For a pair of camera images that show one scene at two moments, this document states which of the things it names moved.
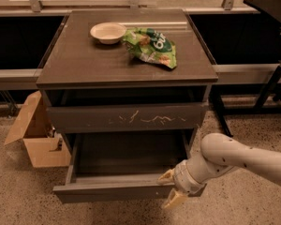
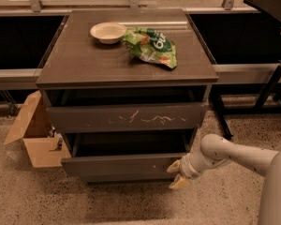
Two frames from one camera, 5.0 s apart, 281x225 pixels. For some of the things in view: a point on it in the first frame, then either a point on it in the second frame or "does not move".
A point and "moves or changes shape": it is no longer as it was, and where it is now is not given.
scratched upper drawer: (159, 117) does not move
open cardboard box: (42, 146) does not move
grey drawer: (124, 166) moves or changes shape
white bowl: (109, 33) does not move
